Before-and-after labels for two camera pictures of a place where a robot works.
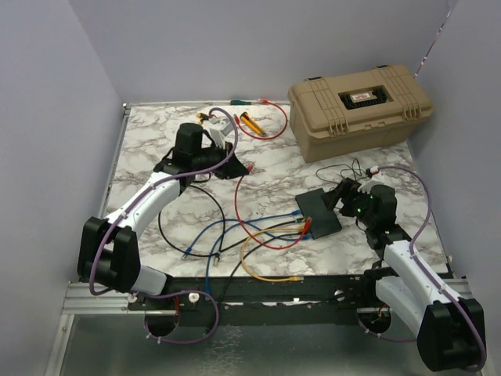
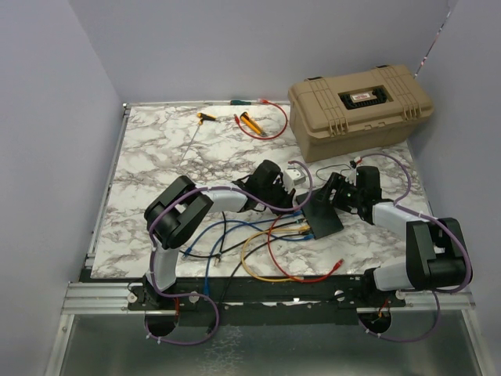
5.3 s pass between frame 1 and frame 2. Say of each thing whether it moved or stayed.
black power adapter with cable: moved
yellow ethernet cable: stayed
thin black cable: stayed
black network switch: stayed
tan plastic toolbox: stayed
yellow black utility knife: stayed
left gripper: moved
